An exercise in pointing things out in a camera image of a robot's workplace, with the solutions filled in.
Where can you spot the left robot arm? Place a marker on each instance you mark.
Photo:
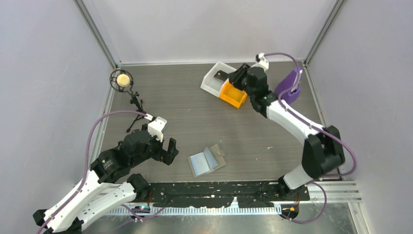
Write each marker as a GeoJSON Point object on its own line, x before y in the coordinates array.
{"type": "Point", "coordinates": [107, 184]}

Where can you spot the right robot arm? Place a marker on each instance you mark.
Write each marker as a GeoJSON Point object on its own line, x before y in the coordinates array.
{"type": "Point", "coordinates": [322, 151]}

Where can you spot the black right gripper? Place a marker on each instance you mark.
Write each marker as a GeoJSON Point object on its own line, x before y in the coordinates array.
{"type": "Point", "coordinates": [235, 77]}

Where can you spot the orange plastic bin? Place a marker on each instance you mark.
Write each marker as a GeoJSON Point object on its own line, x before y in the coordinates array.
{"type": "Point", "coordinates": [232, 95]}

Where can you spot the beige card holder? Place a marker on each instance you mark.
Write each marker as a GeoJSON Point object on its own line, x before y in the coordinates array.
{"type": "Point", "coordinates": [207, 161]}

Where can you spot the white plastic bin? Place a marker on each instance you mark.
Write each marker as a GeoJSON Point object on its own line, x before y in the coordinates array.
{"type": "Point", "coordinates": [214, 85]}

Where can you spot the white device in stand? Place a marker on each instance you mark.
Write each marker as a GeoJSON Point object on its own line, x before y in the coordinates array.
{"type": "Point", "coordinates": [297, 79]}

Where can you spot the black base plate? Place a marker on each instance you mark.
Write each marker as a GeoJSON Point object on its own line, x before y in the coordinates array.
{"type": "Point", "coordinates": [247, 194]}

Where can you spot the black card in white bin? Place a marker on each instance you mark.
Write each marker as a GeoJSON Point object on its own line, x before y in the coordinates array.
{"type": "Point", "coordinates": [221, 75]}

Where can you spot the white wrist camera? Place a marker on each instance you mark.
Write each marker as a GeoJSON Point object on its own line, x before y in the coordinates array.
{"type": "Point", "coordinates": [261, 61]}
{"type": "Point", "coordinates": [156, 126]}

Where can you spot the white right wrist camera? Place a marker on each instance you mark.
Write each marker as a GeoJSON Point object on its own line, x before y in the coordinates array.
{"type": "Point", "coordinates": [261, 61]}

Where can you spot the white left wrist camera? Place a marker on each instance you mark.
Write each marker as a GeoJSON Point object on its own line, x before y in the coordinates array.
{"type": "Point", "coordinates": [156, 126]}

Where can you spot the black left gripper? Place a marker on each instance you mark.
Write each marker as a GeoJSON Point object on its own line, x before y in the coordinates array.
{"type": "Point", "coordinates": [166, 156]}

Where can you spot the cream round microphone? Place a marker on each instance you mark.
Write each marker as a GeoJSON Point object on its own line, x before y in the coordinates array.
{"type": "Point", "coordinates": [123, 80]}

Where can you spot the purple stand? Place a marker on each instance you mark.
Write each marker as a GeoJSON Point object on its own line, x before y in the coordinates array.
{"type": "Point", "coordinates": [288, 81]}

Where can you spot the perforated metal rail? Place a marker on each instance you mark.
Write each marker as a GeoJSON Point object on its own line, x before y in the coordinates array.
{"type": "Point", "coordinates": [231, 210]}

